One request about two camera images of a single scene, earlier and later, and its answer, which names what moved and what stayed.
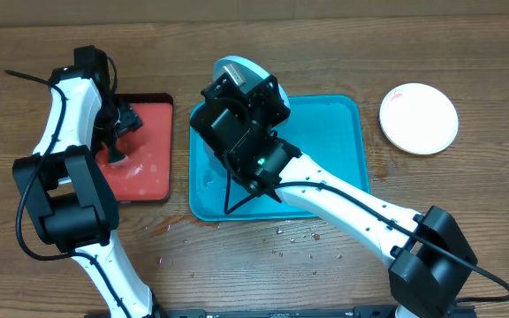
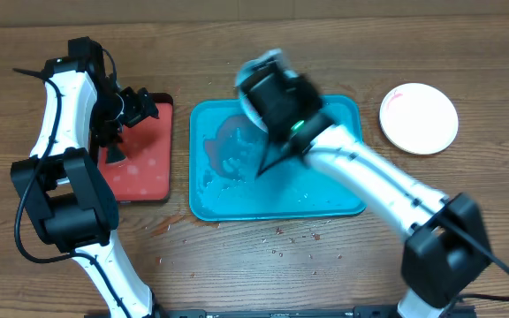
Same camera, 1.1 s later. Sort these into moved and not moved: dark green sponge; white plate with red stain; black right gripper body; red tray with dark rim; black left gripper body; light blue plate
Moved: black right gripper body; light blue plate; black left gripper body
Not moved: white plate with red stain; red tray with dark rim; dark green sponge
